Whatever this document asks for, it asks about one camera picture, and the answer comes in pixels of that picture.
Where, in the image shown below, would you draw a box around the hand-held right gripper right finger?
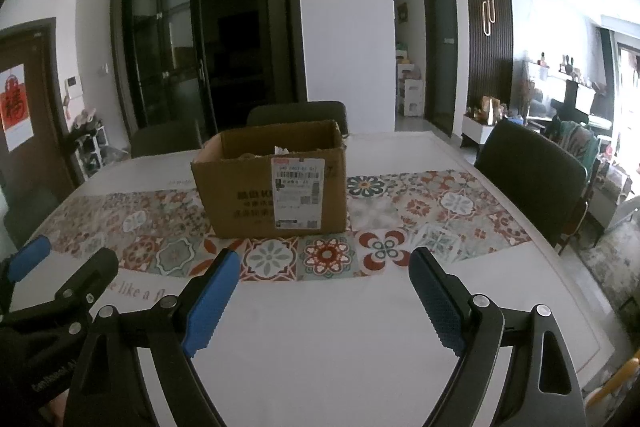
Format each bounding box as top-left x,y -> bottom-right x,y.
408,247 -> 587,427

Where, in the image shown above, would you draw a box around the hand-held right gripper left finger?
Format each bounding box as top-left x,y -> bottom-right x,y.
65,249 -> 242,427

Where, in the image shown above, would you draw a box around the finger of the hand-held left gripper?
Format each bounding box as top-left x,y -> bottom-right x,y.
0,248 -> 119,333
0,235 -> 52,308

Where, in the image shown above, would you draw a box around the brown cardboard box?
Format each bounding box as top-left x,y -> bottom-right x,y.
191,120 -> 348,239

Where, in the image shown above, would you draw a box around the dark green chair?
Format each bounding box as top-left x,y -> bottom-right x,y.
474,119 -> 591,254
4,186 -> 61,249
130,121 -> 203,158
246,101 -> 349,135

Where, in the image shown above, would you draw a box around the brown wooden door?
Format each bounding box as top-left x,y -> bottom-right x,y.
0,19 -> 87,208

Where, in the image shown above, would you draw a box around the white shoe rack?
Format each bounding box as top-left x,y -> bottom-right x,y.
70,122 -> 109,178

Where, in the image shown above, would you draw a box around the white patterned tablecloth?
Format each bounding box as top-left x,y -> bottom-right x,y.
10,132 -> 616,427

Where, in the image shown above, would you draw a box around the red and white door poster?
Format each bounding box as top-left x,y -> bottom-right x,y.
0,64 -> 34,152

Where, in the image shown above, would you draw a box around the white low cabinet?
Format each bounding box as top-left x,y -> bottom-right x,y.
461,114 -> 502,148

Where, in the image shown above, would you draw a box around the patterned floor rug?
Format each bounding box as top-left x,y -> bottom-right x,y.
580,217 -> 640,339

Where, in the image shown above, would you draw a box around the brown tabletop ornament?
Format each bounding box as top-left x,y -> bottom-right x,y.
480,96 -> 504,126

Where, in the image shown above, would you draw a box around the green hanging clothes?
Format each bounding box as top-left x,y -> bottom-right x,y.
555,119 -> 602,168

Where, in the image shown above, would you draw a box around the white storage box stack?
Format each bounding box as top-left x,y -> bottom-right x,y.
396,57 -> 424,118

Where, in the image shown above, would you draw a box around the dark interior door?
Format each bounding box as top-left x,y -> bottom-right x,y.
423,0 -> 459,138

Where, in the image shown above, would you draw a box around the dark glass sliding doors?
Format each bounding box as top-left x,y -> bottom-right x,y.
111,0 -> 307,152

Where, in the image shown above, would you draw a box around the yellow plastic frame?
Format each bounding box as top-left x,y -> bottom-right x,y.
585,357 -> 640,413

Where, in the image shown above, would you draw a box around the dark slatted wall panel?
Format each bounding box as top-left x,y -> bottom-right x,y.
462,0 -> 516,124

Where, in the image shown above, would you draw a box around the white wall shelf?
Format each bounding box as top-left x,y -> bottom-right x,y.
522,52 -> 602,94

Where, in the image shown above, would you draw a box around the gold wall lamp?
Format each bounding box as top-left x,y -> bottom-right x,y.
481,0 -> 497,38

